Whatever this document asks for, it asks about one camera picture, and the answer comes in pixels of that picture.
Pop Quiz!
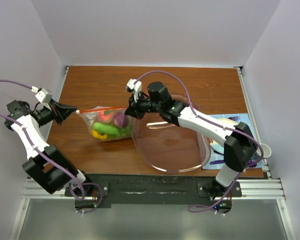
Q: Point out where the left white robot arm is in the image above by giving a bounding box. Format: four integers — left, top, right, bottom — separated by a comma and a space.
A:
4, 99, 94, 196

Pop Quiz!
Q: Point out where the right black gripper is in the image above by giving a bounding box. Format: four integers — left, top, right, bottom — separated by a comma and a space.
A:
124, 90, 163, 120

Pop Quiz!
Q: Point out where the purple cable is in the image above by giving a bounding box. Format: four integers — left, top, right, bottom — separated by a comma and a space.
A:
0, 79, 102, 214
133, 70, 265, 214

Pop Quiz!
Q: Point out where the white blue-handled mug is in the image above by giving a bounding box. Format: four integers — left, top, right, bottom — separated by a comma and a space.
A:
254, 143, 272, 160

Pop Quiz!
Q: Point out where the clear pink plastic tray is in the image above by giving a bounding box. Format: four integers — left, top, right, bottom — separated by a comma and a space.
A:
130, 94, 213, 174

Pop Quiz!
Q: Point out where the clear zip top bag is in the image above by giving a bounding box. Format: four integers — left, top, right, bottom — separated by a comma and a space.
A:
75, 106, 133, 143

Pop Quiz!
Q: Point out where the cream floral plate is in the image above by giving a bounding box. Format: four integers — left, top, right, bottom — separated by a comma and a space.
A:
210, 118, 238, 155

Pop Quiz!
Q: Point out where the purple plastic fork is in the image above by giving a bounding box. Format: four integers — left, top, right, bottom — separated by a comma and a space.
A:
228, 115, 240, 122

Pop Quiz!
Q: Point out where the yellow fake bell pepper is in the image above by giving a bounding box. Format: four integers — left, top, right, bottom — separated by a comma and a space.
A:
91, 129, 108, 141

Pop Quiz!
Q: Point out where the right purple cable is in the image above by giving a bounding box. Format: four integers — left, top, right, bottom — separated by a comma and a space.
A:
133, 70, 265, 214

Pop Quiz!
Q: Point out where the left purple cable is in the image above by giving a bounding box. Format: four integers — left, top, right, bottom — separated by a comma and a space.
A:
0, 79, 102, 214

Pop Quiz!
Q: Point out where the red fake tomato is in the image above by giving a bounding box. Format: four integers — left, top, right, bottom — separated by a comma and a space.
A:
97, 110, 114, 124

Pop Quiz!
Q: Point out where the blue checkered placemat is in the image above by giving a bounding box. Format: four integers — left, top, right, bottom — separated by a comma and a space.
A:
203, 113, 263, 172

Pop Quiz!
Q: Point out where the purple plastic spoon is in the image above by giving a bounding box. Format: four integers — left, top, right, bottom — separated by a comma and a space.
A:
245, 160, 258, 168

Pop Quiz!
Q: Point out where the green fake vegetable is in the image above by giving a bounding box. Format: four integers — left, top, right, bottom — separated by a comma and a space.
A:
92, 122, 131, 140

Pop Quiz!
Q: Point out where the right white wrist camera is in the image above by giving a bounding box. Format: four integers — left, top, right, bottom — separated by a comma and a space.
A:
125, 78, 142, 94

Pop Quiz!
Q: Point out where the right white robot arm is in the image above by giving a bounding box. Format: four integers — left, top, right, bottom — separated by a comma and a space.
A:
125, 79, 261, 197

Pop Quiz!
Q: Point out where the purple fake onion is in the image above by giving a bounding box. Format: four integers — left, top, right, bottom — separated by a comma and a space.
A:
113, 111, 130, 128

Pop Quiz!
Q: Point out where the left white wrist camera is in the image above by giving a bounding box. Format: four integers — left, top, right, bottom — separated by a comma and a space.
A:
31, 86, 53, 104

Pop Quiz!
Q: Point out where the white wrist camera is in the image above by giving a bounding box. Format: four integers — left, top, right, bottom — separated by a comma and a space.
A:
31, 86, 53, 104
125, 78, 142, 94

